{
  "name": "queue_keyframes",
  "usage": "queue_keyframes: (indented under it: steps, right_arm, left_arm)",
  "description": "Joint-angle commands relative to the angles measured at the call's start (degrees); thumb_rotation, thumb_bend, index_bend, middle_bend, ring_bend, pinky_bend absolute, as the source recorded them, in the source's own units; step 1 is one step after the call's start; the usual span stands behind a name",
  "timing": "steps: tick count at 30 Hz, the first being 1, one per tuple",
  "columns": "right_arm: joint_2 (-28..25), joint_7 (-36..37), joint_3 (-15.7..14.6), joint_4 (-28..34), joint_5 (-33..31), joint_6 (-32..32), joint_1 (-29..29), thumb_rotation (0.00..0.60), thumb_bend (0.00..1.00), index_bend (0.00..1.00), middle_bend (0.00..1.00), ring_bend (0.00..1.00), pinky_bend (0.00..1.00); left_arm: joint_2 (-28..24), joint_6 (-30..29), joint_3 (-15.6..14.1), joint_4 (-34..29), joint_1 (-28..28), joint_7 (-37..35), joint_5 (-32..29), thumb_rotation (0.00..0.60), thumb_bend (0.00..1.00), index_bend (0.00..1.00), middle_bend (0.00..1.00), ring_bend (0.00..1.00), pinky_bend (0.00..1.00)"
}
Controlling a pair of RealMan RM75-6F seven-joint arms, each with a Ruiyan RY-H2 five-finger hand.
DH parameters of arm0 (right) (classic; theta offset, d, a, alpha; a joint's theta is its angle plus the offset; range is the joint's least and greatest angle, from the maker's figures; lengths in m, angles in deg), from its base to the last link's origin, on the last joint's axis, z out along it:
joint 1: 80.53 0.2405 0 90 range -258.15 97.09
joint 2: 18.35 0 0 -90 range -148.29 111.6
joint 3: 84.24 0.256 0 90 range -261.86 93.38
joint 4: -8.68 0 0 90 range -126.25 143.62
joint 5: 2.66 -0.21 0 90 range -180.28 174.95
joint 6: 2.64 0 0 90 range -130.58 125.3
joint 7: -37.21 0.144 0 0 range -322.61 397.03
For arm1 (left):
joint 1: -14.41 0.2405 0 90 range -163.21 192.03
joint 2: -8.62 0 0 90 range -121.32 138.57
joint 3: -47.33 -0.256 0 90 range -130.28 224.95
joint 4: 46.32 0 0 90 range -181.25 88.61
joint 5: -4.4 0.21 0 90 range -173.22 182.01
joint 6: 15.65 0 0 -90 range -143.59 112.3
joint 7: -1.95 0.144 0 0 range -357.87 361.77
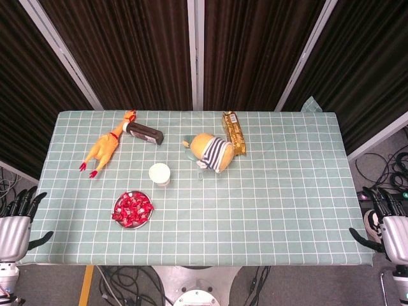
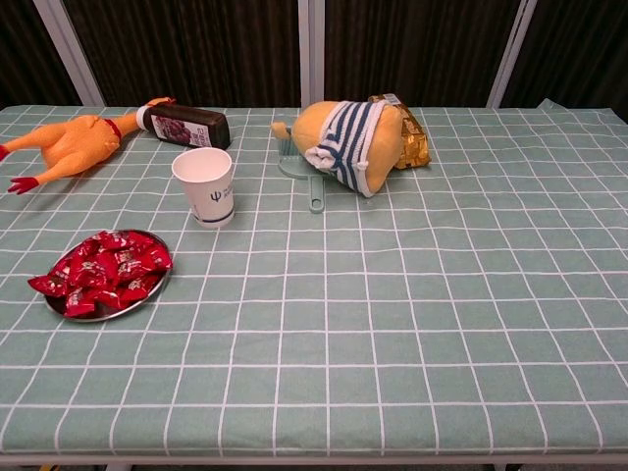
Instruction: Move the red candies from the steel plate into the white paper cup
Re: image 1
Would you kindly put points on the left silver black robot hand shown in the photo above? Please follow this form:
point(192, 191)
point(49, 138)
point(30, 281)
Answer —
point(14, 237)

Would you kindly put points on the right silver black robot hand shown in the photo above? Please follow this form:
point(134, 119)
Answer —
point(396, 237)

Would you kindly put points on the grey white robot base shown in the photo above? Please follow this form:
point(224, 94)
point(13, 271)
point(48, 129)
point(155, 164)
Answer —
point(194, 283)

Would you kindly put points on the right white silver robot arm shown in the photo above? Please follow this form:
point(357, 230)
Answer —
point(401, 283)

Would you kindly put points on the round metal plate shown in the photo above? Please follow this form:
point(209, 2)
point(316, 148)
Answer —
point(140, 225)

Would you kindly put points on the white paper cup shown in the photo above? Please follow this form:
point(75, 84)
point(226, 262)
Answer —
point(159, 173)

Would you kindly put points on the metal chair leg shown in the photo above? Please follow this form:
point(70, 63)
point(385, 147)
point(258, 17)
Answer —
point(384, 287)

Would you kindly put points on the black power strip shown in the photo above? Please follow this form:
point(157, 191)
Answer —
point(363, 196)

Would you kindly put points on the yellow floor tape strip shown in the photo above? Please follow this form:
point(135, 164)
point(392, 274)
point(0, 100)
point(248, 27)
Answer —
point(86, 287)

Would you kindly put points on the red wrapped candy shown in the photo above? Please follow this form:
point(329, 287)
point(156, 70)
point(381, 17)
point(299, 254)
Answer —
point(134, 210)
point(148, 207)
point(117, 217)
point(142, 217)
point(131, 196)
point(128, 222)

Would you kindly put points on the orange rubber chicken toy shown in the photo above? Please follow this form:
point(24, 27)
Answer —
point(103, 148)

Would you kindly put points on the dark brown curtain panel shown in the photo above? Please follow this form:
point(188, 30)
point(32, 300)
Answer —
point(25, 95)
point(127, 54)
point(366, 63)
point(255, 54)

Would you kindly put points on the green white checked tablecloth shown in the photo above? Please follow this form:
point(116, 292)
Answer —
point(255, 207)

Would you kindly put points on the dark brown sauce bottle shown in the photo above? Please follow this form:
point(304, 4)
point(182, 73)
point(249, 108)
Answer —
point(145, 132)

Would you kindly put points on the gold foil snack package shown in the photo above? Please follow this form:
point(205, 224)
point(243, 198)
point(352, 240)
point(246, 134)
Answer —
point(234, 134)

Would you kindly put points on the yellow plush toy striped shirt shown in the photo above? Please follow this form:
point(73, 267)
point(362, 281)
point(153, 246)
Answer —
point(204, 143)

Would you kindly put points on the white metal frame post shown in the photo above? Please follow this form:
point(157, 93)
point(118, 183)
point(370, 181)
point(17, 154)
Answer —
point(306, 51)
point(59, 48)
point(195, 54)
point(376, 137)
point(19, 172)

